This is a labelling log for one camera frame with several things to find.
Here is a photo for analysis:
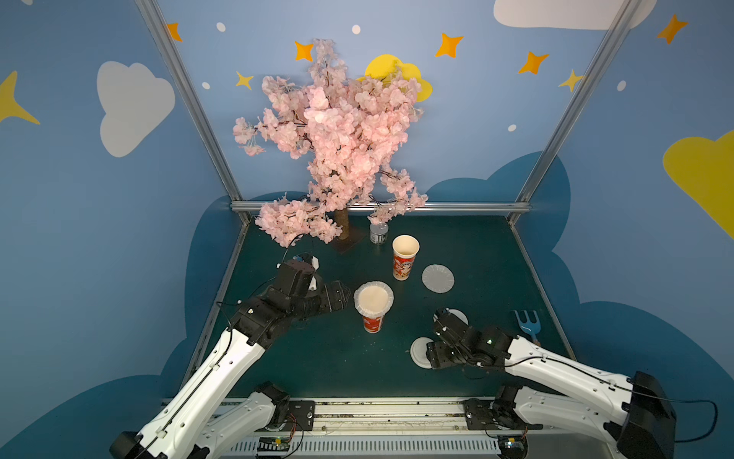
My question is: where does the white cup lid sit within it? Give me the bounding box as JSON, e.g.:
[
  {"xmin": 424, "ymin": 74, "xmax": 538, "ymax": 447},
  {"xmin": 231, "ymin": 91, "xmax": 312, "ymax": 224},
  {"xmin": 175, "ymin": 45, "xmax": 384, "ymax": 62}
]
[
  {"xmin": 448, "ymin": 309, "xmax": 469, "ymax": 325},
  {"xmin": 410, "ymin": 337, "xmax": 433, "ymax": 369}
]

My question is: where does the red paper cup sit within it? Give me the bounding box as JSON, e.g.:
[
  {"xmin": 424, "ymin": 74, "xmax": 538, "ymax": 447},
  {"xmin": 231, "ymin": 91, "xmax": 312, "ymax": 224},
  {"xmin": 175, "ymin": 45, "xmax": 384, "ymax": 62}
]
[
  {"xmin": 392, "ymin": 234, "xmax": 421, "ymax": 281},
  {"xmin": 354, "ymin": 280, "xmax": 396, "ymax": 335}
]

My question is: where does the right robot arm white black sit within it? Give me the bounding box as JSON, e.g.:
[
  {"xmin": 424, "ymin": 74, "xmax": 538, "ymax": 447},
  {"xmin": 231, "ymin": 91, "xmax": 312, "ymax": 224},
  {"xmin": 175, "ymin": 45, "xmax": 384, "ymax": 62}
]
[{"xmin": 410, "ymin": 309, "xmax": 682, "ymax": 458}]

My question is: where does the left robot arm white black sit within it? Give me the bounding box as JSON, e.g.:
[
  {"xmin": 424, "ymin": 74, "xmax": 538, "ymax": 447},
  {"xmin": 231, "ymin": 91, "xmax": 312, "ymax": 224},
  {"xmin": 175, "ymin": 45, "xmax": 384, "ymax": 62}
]
[{"xmin": 110, "ymin": 256, "xmax": 352, "ymax": 458}]

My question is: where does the brown square tree base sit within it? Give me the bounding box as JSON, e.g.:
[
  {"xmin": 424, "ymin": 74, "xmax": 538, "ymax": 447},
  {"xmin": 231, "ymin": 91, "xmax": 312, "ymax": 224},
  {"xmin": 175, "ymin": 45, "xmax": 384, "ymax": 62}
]
[{"xmin": 330, "ymin": 225, "xmax": 368, "ymax": 254}]

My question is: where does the silver tin can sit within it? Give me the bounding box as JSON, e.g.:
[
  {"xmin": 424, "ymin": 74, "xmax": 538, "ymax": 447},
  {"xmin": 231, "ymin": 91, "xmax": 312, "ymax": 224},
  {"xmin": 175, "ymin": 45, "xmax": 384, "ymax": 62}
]
[{"xmin": 369, "ymin": 223, "xmax": 389, "ymax": 245}]

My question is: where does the right small circuit board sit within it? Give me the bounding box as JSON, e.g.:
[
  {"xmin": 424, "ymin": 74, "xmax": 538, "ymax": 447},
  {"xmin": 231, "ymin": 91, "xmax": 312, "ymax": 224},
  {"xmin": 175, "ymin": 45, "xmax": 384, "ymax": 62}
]
[{"xmin": 497, "ymin": 437, "xmax": 528, "ymax": 459}]

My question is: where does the small circuit board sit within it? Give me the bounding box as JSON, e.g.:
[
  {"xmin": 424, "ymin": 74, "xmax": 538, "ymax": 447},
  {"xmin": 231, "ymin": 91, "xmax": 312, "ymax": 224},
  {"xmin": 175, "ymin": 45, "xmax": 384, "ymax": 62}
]
[
  {"xmin": 497, "ymin": 437, "xmax": 528, "ymax": 459},
  {"xmin": 256, "ymin": 436, "xmax": 292, "ymax": 455}
]

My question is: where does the left small circuit board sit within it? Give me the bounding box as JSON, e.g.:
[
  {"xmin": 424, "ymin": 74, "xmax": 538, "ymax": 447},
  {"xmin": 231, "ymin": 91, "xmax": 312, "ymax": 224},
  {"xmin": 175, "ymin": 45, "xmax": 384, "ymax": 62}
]
[{"xmin": 256, "ymin": 436, "xmax": 292, "ymax": 455}]

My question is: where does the pink cherry blossom tree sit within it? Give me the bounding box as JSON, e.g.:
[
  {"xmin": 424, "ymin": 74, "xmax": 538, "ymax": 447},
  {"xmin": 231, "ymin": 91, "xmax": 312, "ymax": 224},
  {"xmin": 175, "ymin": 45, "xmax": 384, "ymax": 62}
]
[{"xmin": 232, "ymin": 39, "xmax": 428, "ymax": 248}]

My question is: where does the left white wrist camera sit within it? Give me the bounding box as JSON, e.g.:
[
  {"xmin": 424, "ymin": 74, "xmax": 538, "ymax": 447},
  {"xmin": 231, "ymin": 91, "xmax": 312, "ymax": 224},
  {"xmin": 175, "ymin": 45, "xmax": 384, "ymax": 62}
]
[{"xmin": 292, "ymin": 254, "xmax": 319, "ymax": 292}]

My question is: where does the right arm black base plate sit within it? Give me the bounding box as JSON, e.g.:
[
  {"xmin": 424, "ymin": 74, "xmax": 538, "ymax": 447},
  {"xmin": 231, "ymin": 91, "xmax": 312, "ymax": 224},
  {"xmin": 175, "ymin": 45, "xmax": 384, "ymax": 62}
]
[{"xmin": 463, "ymin": 398, "xmax": 543, "ymax": 430}]

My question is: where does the blue garden fork wooden handle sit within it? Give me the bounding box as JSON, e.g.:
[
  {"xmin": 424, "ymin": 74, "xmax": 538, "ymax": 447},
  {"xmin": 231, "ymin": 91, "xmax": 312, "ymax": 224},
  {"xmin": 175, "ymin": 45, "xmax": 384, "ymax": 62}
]
[{"xmin": 514, "ymin": 310, "xmax": 542, "ymax": 345}]

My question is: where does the aluminium front rail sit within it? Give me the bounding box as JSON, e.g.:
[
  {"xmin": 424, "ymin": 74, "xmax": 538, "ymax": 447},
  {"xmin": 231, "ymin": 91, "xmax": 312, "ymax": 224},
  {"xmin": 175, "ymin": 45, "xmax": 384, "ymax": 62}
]
[{"xmin": 140, "ymin": 395, "xmax": 638, "ymax": 459}]

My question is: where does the back aluminium frame bar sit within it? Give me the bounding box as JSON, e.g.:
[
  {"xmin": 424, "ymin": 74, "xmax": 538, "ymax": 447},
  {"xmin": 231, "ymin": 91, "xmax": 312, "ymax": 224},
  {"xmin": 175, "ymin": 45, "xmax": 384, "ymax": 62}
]
[{"xmin": 231, "ymin": 201, "xmax": 531, "ymax": 214}]

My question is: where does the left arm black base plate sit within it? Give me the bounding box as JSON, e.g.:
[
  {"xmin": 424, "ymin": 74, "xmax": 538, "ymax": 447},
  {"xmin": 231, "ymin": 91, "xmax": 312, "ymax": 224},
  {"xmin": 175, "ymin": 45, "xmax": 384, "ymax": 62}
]
[{"xmin": 258, "ymin": 400, "xmax": 315, "ymax": 432}]

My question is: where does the left aluminium frame post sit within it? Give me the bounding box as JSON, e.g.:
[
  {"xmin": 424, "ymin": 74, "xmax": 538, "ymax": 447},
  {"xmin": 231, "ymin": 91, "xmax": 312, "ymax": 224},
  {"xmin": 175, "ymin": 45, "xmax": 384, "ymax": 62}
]
[{"xmin": 135, "ymin": 0, "xmax": 242, "ymax": 201}]

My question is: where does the aluminium frame post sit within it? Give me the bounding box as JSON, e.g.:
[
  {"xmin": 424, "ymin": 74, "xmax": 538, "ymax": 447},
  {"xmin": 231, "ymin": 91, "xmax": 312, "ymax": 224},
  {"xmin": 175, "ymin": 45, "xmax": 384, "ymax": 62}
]
[
  {"xmin": 516, "ymin": 0, "xmax": 643, "ymax": 207},
  {"xmin": 135, "ymin": 0, "xmax": 242, "ymax": 201}
]

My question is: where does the right aluminium frame post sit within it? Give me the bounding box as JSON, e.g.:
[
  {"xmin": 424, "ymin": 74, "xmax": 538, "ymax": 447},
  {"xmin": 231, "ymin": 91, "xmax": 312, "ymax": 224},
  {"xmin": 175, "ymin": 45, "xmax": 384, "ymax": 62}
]
[{"xmin": 516, "ymin": 0, "xmax": 643, "ymax": 207}]

